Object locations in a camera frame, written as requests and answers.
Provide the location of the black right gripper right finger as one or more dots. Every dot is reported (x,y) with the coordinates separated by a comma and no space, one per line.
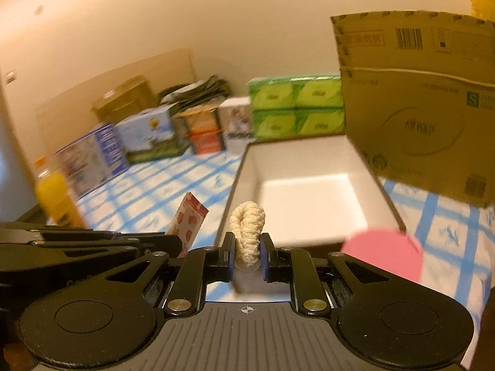
(296,268)

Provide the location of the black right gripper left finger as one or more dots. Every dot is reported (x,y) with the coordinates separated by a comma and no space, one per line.
(200,267)

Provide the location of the cream knitted rope item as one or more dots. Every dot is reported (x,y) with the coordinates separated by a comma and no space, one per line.
(246,223)

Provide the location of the orange juice bottle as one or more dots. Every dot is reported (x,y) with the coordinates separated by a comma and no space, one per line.
(55,197)

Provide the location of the open brown shoe box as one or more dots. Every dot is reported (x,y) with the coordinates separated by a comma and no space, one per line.
(316,192)

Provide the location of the pink lid floral tumbler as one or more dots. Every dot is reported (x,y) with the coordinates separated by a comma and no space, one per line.
(389,250)

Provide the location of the blue white milk box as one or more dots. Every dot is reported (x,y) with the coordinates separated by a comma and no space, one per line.
(92,160)

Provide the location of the orange red gift boxes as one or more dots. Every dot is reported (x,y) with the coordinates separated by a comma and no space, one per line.
(200,125)

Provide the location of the cow picture milk carton box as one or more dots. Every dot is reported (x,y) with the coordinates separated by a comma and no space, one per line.
(151,135)

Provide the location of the white small product box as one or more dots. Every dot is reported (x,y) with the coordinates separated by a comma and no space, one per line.
(235,117)

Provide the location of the green tissue pack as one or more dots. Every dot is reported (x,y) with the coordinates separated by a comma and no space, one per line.
(296,106)

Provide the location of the blue checked bed sheet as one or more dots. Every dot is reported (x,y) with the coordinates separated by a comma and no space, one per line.
(458,239)

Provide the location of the black bag pile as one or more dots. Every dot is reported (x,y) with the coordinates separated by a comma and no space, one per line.
(181,97)

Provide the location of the brown flat cardboard box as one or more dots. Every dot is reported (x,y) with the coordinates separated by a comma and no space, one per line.
(125,100)

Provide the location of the large brown cardboard box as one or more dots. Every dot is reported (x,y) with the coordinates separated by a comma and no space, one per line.
(418,89)

